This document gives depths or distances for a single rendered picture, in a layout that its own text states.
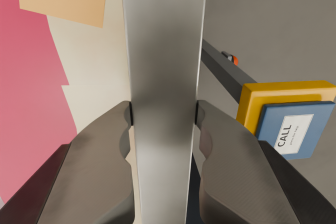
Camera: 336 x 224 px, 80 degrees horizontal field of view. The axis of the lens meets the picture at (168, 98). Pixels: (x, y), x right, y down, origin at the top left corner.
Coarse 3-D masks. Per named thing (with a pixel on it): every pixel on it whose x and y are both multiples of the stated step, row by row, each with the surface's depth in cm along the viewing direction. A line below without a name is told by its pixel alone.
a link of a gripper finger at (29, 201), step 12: (60, 156) 8; (48, 168) 7; (36, 180) 7; (48, 180) 7; (24, 192) 6; (36, 192) 6; (48, 192) 6; (12, 204) 6; (24, 204) 6; (36, 204) 6; (0, 216) 6; (12, 216) 6; (24, 216) 6; (36, 216) 6
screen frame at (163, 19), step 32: (128, 0) 9; (160, 0) 9; (192, 0) 9; (128, 32) 10; (160, 32) 10; (192, 32) 10; (128, 64) 10; (160, 64) 10; (192, 64) 10; (160, 96) 11; (192, 96) 11; (160, 128) 12; (192, 128) 12; (160, 160) 14; (160, 192) 15
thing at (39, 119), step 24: (0, 96) 15; (24, 96) 15; (48, 96) 15; (0, 120) 16; (24, 120) 16; (48, 120) 16; (72, 120) 16; (0, 144) 17; (24, 144) 17; (48, 144) 17; (0, 168) 18; (24, 168) 18; (0, 192) 20
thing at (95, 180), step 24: (96, 120) 10; (120, 120) 10; (72, 144) 8; (96, 144) 8; (120, 144) 9; (72, 168) 7; (96, 168) 7; (120, 168) 7; (72, 192) 6; (96, 192) 6; (120, 192) 7; (48, 216) 6; (72, 216) 6; (96, 216) 6; (120, 216) 6
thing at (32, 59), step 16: (0, 0) 12; (16, 0) 12; (0, 16) 12; (16, 16) 12; (32, 16) 12; (0, 32) 13; (16, 32) 13; (32, 32) 13; (48, 32) 13; (0, 48) 13; (16, 48) 13; (32, 48) 13; (48, 48) 13; (0, 64) 14; (16, 64) 14; (32, 64) 14; (48, 64) 14; (0, 80) 14; (16, 80) 14; (32, 80) 14; (48, 80) 14; (64, 80) 14
